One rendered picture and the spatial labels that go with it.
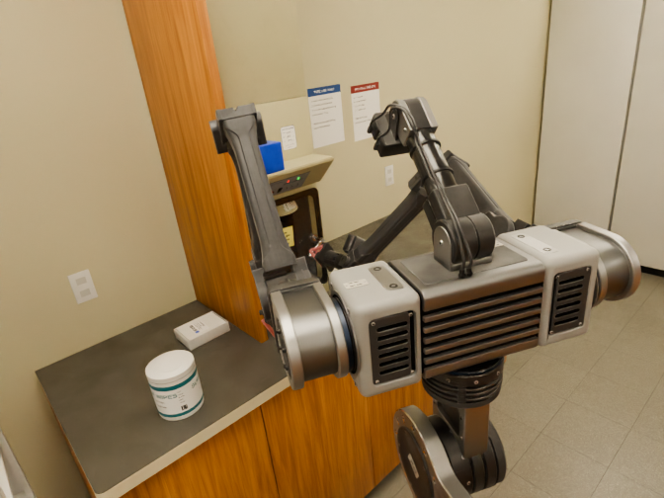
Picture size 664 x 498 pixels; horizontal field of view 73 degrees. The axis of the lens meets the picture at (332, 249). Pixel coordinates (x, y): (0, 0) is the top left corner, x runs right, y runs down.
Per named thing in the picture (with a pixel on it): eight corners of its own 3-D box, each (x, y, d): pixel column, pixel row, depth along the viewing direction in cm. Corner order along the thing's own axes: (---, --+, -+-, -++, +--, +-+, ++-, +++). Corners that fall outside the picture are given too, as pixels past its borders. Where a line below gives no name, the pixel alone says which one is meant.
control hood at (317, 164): (242, 204, 148) (237, 174, 144) (316, 180, 168) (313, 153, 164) (262, 209, 140) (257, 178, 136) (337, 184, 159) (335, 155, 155)
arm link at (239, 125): (203, 92, 85) (255, 82, 87) (210, 124, 98) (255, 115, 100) (266, 321, 79) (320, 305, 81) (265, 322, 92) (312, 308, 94)
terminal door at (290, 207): (265, 312, 165) (246, 208, 149) (327, 281, 183) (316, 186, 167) (267, 312, 165) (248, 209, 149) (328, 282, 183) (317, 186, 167)
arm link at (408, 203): (427, 174, 123) (455, 191, 128) (422, 163, 127) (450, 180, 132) (337, 271, 146) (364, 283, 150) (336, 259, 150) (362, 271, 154)
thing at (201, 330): (175, 338, 164) (173, 329, 163) (213, 319, 174) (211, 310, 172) (191, 351, 156) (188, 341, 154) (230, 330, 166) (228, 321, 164)
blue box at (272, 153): (241, 173, 145) (236, 145, 141) (267, 166, 151) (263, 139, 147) (259, 177, 138) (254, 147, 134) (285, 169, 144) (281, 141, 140)
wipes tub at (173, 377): (151, 406, 132) (137, 365, 126) (192, 383, 140) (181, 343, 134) (170, 429, 123) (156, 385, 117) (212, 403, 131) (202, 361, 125)
